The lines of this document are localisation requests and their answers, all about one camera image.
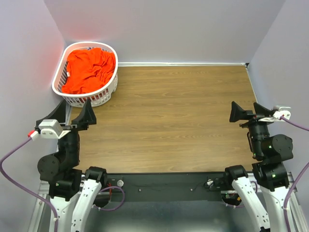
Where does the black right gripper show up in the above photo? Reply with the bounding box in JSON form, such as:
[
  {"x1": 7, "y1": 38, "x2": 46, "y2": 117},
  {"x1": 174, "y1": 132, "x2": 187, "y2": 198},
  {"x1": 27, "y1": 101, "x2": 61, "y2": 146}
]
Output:
[{"x1": 229, "y1": 100, "x2": 275, "y2": 157}]

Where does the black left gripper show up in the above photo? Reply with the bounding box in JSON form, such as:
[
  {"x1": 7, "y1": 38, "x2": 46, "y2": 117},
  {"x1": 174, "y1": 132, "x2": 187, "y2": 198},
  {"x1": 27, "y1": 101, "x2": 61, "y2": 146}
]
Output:
[{"x1": 38, "y1": 97, "x2": 97, "y2": 167}]

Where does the orange t-shirt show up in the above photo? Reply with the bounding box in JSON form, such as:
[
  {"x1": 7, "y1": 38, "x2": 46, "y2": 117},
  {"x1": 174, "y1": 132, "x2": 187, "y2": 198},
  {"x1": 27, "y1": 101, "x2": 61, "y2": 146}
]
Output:
[{"x1": 62, "y1": 48, "x2": 116, "y2": 94}]

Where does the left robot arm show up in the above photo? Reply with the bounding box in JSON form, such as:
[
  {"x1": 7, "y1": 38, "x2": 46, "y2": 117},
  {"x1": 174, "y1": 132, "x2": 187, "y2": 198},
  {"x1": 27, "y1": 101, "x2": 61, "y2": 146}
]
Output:
[{"x1": 35, "y1": 100, "x2": 107, "y2": 232}]

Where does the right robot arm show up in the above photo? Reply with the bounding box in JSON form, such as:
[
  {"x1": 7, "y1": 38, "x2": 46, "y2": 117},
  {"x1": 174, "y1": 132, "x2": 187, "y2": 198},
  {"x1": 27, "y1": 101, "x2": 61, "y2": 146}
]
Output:
[{"x1": 222, "y1": 101, "x2": 294, "y2": 232}]

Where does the white plastic laundry basket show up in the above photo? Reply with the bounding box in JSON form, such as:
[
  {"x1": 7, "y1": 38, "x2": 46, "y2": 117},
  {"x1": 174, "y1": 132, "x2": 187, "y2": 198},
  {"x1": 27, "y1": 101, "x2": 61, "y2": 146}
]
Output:
[{"x1": 52, "y1": 42, "x2": 118, "y2": 108}]

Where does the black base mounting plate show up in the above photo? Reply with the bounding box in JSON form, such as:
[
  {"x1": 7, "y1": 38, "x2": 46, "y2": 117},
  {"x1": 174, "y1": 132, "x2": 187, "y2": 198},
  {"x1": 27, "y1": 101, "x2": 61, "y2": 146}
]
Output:
[{"x1": 107, "y1": 172, "x2": 233, "y2": 202}]

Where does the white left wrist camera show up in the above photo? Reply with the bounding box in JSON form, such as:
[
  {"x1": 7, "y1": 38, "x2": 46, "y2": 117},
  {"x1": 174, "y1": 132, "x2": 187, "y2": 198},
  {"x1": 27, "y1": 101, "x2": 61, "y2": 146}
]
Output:
[{"x1": 28, "y1": 119, "x2": 67, "y2": 140}]

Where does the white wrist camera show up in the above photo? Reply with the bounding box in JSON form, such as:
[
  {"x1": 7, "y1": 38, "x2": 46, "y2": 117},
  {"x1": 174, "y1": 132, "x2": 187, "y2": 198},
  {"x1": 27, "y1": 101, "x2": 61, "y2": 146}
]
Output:
[
  {"x1": 259, "y1": 105, "x2": 291, "y2": 123},
  {"x1": 28, "y1": 119, "x2": 67, "y2": 140}
]

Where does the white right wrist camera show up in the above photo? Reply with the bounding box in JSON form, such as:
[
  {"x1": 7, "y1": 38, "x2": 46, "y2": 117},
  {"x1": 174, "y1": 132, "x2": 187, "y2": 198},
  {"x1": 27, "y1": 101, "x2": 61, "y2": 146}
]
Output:
[{"x1": 259, "y1": 105, "x2": 291, "y2": 123}]

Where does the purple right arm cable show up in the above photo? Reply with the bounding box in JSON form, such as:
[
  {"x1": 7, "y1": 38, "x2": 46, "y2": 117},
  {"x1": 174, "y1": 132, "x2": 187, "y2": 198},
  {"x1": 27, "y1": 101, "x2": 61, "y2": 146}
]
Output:
[{"x1": 280, "y1": 115, "x2": 309, "y2": 232}]

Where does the aluminium frame rail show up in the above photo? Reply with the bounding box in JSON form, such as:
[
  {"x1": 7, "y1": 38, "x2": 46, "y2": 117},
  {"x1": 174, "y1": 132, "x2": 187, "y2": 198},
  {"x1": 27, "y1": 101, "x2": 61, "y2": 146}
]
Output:
[{"x1": 28, "y1": 181, "x2": 51, "y2": 232}]

